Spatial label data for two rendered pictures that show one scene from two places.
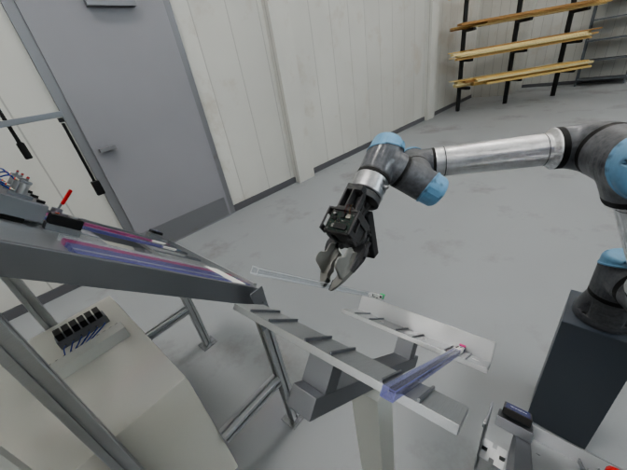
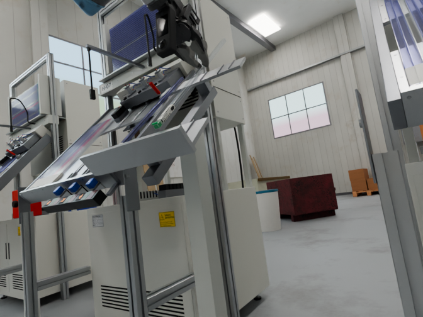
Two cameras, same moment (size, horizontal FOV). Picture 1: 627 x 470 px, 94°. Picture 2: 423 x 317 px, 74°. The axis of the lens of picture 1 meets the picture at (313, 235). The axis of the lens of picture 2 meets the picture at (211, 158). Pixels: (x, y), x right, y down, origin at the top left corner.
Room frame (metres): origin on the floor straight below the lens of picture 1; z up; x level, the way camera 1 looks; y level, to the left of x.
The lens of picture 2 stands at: (1.20, -0.16, 0.61)
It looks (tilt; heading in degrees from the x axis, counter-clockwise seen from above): 7 degrees up; 170
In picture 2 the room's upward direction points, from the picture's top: 8 degrees counter-clockwise
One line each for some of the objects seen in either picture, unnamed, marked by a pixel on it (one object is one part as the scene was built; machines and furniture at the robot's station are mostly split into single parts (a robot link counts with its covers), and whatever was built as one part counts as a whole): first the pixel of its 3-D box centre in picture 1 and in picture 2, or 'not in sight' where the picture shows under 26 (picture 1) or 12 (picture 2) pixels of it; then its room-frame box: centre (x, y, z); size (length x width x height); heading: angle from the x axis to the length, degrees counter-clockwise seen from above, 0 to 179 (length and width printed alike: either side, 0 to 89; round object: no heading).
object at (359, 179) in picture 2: not in sight; (368, 180); (-6.33, 5.82, 0.38); 1.29 x 0.92 x 0.76; 132
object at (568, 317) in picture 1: (578, 371); not in sight; (0.59, -0.84, 0.28); 0.18 x 0.18 x 0.55; 42
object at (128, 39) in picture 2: not in sight; (148, 36); (-0.30, -0.15, 1.52); 0.51 x 0.13 x 0.27; 45
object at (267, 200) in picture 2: not in sight; (264, 210); (-2.77, 1.24, 0.28); 0.47 x 0.46 x 0.56; 44
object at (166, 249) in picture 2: not in sight; (180, 253); (-0.43, -0.11, 0.31); 0.70 x 0.65 x 0.62; 45
